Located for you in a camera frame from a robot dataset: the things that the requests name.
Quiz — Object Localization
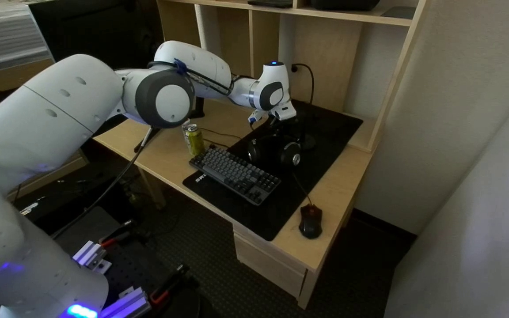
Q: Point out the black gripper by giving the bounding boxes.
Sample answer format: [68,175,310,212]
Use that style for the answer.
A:
[266,116,291,138]

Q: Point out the black silver headphones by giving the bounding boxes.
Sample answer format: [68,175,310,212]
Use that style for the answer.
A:
[247,132,301,168]

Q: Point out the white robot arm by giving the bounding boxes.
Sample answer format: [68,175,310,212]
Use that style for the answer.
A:
[0,40,296,318]

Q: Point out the black desk mat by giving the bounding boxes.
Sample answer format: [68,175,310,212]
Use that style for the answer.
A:
[183,102,361,240]

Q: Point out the grey mechanical keyboard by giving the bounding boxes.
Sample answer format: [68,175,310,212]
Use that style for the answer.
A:
[188,146,280,207]

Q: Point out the green drink can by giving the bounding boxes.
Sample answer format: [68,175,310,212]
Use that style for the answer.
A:
[183,122,204,157]

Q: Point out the black computer mouse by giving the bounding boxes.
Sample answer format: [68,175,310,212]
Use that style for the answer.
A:
[298,203,321,238]

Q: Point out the wooden shelf hutch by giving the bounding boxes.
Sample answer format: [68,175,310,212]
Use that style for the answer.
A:
[155,0,427,150]

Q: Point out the black device on shelf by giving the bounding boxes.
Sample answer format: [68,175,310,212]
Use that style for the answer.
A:
[247,0,379,10]

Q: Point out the light wooden desk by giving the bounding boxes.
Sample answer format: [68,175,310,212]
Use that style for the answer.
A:
[96,120,370,307]

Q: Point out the white radiator unit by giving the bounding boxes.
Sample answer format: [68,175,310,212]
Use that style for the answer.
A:
[0,0,50,70]

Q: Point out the black power cable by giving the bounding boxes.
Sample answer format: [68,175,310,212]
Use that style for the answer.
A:
[289,62,316,106]

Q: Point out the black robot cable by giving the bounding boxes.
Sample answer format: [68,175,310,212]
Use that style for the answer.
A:
[49,125,162,240]

